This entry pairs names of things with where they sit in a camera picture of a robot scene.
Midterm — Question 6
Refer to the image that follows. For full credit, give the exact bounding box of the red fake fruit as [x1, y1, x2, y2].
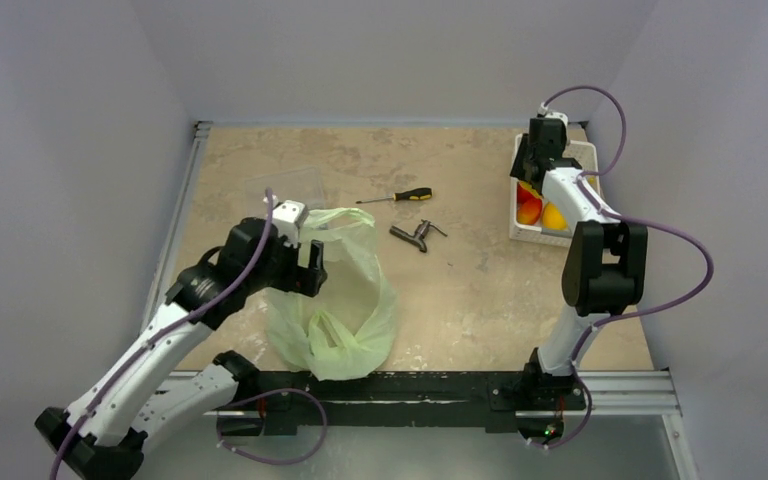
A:
[515, 182, 543, 225]

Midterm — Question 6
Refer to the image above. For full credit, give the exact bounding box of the green plastic bag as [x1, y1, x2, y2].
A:
[265, 208, 398, 381]

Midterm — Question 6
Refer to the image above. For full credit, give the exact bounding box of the yellow fake lemon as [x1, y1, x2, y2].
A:
[541, 203, 568, 231]

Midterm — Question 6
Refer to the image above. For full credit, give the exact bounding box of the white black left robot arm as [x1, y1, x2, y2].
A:
[35, 217, 327, 479]

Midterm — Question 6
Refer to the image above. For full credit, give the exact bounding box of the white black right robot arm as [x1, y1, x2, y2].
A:
[510, 113, 648, 407]

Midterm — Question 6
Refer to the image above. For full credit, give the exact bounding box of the white plastic basket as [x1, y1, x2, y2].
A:
[508, 134, 601, 248]

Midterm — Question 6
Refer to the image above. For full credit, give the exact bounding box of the clear plastic screw box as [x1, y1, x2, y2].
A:
[242, 166, 326, 219]

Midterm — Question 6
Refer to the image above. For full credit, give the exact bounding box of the grey metal faucet tap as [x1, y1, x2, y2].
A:
[389, 219, 448, 254]

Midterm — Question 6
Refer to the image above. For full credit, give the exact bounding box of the yellow black screwdriver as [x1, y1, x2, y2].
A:
[356, 187, 433, 204]

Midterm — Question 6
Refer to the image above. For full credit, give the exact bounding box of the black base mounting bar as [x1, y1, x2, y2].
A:
[217, 371, 587, 439]

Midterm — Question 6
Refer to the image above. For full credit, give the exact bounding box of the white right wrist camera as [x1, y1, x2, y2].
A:
[537, 103, 569, 126]

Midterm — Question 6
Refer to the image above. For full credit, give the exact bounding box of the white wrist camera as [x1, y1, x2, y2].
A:
[537, 103, 569, 126]
[263, 193, 310, 248]

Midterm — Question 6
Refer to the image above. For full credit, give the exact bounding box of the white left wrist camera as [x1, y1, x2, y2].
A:
[263, 193, 310, 248]

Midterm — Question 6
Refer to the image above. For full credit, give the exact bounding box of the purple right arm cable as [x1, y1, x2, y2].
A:
[542, 84, 715, 372]

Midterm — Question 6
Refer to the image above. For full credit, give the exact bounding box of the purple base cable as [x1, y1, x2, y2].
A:
[214, 388, 328, 466]

